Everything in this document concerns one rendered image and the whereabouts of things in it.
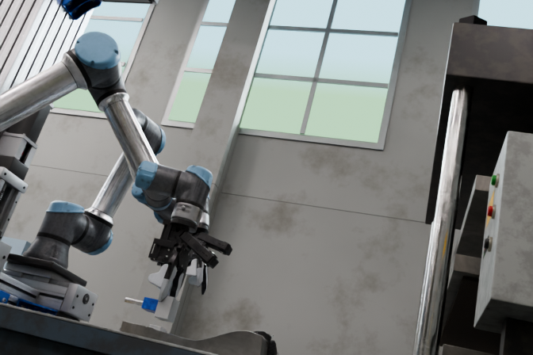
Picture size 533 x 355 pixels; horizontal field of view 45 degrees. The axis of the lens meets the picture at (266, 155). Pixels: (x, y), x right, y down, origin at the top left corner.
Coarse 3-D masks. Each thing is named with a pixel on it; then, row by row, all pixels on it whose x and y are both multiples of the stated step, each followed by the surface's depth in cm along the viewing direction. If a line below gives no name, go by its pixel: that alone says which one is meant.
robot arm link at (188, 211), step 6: (180, 204) 164; (186, 204) 163; (192, 204) 164; (174, 210) 164; (180, 210) 163; (186, 210) 163; (192, 210) 163; (198, 210) 164; (174, 216) 163; (180, 216) 162; (186, 216) 162; (192, 216) 163; (198, 216) 164; (192, 222) 163; (198, 222) 165
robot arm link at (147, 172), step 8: (144, 168) 165; (152, 168) 166; (160, 168) 166; (168, 168) 167; (136, 176) 165; (144, 176) 165; (152, 176) 165; (160, 176) 165; (168, 176) 165; (176, 176) 166; (136, 184) 166; (144, 184) 165; (152, 184) 165; (160, 184) 165; (168, 184) 165; (176, 184) 165; (152, 192) 168; (160, 192) 166; (168, 192) 166
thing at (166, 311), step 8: (168, 296) 154; (136, 304) 158; (144, 304) 155; (152, 304) 155; (160, 304) 154; (168, 304) 154; (176, 304) 156; (152, 312) 158; (160, 312) 153; (168, 312) 153; (176, 312) 157; (168, 320) 154
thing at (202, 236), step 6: (204, 234) 202; (204, 240) 201; (210, 240) 201; (216, 240) 200; (210, 246) 203; (216, 246) 200; (222, 246) 199; (228, 246) 199; (222, 252) 200; (228, 252) 200
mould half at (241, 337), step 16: (144, 336) 164; (160, 336) 163; (176, 336) 163; (224, 336) 160; (240, 336) 160; (256, 336) 159; (208, 352) 159; (224, 352) 159; (240, 352) 158; (256, 352) 157
